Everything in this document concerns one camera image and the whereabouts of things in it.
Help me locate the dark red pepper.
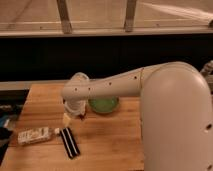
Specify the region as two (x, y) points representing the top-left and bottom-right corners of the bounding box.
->
(80, 109), (86, 118)

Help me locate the black striped rectangular case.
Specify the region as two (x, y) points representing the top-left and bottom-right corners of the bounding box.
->
(60, 127), (80, 159)

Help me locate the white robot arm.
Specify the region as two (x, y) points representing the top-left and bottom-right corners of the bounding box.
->
(62, 62), (213, 171)

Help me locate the clear plastic water bottle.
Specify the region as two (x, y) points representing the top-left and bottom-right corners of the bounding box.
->
(17, 127), (60, 145)

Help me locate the green bowl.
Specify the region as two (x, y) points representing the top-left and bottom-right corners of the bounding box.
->
(88, 97), (119, 114)

